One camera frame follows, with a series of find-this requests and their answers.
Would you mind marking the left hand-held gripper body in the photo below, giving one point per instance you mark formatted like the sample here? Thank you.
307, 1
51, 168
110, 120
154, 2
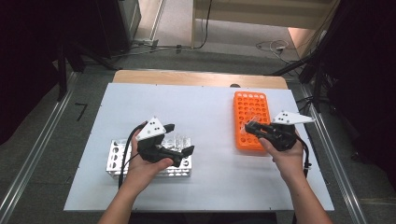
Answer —
151, 129

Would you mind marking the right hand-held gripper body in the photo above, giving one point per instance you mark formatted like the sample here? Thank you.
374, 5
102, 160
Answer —
292, 118

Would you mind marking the dark metal cabinet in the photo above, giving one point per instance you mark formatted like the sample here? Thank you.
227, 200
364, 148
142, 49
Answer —
124, 18

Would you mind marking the group of clear test tubes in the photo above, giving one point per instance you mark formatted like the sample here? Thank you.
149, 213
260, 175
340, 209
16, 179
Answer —
179, 141

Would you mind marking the light wooden shelf unit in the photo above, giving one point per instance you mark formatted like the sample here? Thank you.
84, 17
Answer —
249, 9

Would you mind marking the white work board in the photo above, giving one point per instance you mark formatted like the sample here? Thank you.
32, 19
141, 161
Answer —
202, 186

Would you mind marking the aluminium floor rail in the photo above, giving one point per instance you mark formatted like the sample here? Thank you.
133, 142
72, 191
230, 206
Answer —
49, 124
345, 186

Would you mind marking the person's left hand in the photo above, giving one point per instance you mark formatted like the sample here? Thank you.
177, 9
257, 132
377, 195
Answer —
143, 171

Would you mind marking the dark curtain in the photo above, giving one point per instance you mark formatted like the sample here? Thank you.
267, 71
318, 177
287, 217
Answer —
28, 62
367, 77

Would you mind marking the person's right hand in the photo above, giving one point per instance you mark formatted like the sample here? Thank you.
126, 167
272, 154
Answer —
289, 165

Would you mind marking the black metal stand post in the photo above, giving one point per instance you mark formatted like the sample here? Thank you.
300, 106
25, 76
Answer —
62, 81

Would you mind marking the single clear glass tube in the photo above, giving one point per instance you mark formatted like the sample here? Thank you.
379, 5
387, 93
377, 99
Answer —
253, 119

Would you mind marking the orange plastic test tube rack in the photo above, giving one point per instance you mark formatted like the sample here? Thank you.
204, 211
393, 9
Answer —
243, 144

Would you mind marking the wooden table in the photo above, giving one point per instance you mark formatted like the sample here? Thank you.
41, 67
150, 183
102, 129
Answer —
186, 77

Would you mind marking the dark round table grommet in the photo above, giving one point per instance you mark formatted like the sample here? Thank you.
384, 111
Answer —
235, 85

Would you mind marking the clear test tube rack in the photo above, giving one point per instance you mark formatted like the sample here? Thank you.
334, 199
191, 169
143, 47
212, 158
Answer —
177, 171

